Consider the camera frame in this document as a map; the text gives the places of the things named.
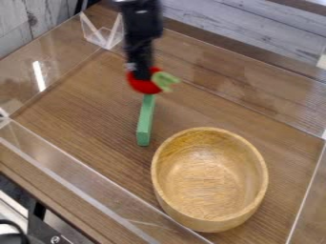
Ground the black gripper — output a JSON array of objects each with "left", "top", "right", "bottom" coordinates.
[{"left": 117, "top": 0, "right": 163, "bottom": 80}]

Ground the red plush strawberry toy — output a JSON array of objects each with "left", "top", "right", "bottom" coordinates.
[{"left": 126, "top": 66, "right": 181, "bottom": 95}]

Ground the green rectangular block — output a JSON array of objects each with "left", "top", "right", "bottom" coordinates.
[{"left": 137, "top": 94, "right": 155, "bottom": 147}]

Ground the wooden bowl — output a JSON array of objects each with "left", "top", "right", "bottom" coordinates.
[{"left": 150, "top": 127, "right": 269, "bottom": 233}]

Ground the clear acrylic tray enclosure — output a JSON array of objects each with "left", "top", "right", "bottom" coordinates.
[{"left": 0, "top": 19, "right": 326, "bottom": 244}]

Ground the black metal bracket with bolt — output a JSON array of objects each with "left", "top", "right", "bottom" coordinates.
[{"left": 27, "top": 201, "right": 73, "bottom": 244}]

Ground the black cable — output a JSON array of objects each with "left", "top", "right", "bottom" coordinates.
[{"left": 0, "top": 218, "right": 31, "bottom": 244}]

